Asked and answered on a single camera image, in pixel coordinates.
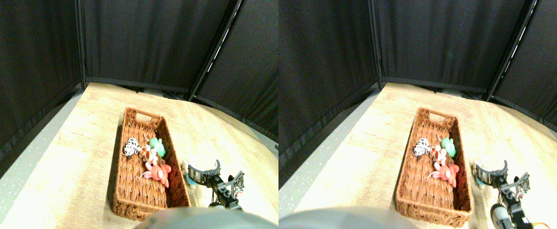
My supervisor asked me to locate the black curtain stand pole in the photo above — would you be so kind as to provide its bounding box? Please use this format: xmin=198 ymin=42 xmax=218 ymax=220
xmin=187 ymin=0 xmax=247 ymax=102
xmin=485 ymin=0 xmax=541 ymax=102
xmin=75 ymin=0 xmax=87 ymax=91
xmin=368 ymin=0 xmax=383 ymax=90

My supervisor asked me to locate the brown wicker basket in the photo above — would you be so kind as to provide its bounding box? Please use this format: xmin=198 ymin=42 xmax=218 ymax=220
xmin=395 ymin=107 xmax=474 ymax=228
xmin=112 ymin=107 xmax=191 ymax=221

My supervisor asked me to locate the orange and white toy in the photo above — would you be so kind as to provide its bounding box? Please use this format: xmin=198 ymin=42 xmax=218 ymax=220
xmin=430 ymin=146 xmax=448 ymax=165
xmin=139 ymin=146 xmax=159 ymax=166

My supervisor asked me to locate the pale blue toy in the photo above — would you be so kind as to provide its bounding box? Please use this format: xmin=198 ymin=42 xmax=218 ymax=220
xmin=472 ymin=161 xmax=488 ymax=188
xmin=181 ymin=161 xmax=198 ymax=188

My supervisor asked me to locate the red toy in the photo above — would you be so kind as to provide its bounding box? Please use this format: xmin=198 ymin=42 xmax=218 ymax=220
xmin=427 ymin=162 xmax=460 ymax=187
xmin=139 ymin=161 xmax=172 ymax=187

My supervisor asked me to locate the green toy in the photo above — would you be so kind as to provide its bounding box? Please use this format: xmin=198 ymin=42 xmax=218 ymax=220
xmin=441 ymin=137 xmax=456 ymax=158
xmin=149 ymin=137 xmax=166 ymax=158

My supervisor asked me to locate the black and white spotted toy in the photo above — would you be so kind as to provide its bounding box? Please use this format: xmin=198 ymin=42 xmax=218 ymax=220
xmin=123 ymin=137 xmax=141 ymax=157
xmin=413 ymin=137 xmax=431 ymax=157

